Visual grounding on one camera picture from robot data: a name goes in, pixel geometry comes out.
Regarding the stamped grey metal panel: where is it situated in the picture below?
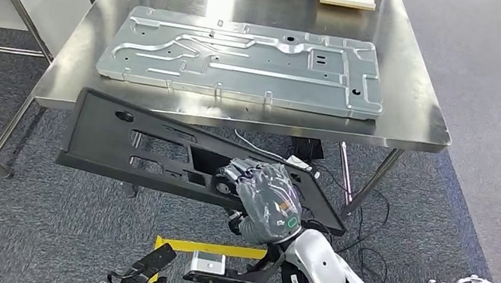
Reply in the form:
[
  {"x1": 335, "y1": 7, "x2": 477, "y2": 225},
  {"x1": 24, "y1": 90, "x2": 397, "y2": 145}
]
[{"x1": 93, "y1": 0, "x2": 394, "y2": 125}]

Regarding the stainless steel workbench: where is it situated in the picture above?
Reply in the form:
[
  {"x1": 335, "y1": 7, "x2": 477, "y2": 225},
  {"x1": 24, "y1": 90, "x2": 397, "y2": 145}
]
[{"x1": 19, "y1": 0, "x2": 474, "y2": 233}]

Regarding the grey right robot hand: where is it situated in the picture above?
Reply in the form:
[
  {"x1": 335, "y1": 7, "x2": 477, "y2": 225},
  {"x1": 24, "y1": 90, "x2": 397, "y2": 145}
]
[{"x1": 207, "y1": 154, "x2": 312, "y2": 252}]

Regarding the white power strip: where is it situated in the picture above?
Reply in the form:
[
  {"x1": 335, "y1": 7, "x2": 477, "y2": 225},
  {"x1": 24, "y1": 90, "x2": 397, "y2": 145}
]
[{"x1": 283, "y1": 153, "x2": 323, "y2": 181}]

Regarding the black floor cable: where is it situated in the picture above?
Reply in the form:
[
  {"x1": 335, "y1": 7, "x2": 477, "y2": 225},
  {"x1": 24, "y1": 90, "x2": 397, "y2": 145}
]
[{"x1": 295, "y1": 162, "x2": 406, "y2": 283}]

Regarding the black plastic panel part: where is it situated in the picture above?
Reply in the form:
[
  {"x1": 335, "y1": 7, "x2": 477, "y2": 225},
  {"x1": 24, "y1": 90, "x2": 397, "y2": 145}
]
[{"x1": 50, "y1": 84, "x2": 363, "y2": 238}]

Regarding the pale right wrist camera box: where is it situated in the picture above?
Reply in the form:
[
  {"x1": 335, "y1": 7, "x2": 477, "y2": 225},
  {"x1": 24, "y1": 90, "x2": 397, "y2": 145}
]
[{"x1": 188, "y1": 249, "x2": 229, "y2": 278}]

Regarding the black floor socket box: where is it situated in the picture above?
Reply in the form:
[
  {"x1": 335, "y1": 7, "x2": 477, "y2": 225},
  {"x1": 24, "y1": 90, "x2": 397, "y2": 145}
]
[{"x1": 286, "y1": 135, "x2": 328, "y2": 165}]

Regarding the yellow floor tape square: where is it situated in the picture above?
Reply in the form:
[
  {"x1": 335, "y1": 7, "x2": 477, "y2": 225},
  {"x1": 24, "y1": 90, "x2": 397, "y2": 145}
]
[{"x1": 146, "y1": 231, "x2": 310, "y2": 283}]

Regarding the white power cable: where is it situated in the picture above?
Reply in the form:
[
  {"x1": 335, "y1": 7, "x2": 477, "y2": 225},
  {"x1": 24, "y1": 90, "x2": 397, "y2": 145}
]
[{"x1": 229, "y1": 128, "x2": 292, "y2": 163}]

